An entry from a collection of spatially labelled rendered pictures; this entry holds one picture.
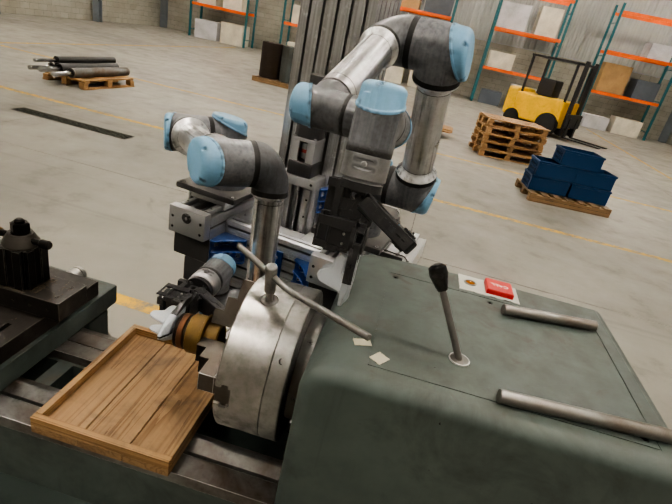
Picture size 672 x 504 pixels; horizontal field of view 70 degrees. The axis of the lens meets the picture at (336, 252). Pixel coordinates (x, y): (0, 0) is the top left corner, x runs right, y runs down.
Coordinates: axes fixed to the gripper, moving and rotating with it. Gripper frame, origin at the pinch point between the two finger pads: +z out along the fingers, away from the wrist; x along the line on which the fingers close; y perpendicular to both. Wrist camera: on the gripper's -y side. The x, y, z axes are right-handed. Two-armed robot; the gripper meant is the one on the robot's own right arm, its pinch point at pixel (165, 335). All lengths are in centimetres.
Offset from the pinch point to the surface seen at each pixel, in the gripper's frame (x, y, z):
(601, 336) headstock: 18, -87, -17
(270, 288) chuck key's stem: 19.4, -21.2, 2.5
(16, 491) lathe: -54, 33, 8
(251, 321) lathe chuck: 13.5, -19.5, 5.6
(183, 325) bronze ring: 3.2, -3.5, -0.8
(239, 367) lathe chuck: 7.2, -20.1, 11.0
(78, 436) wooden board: -18.0, 9.4, 14.8
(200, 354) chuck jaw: 2.6, -10.3, 5.4
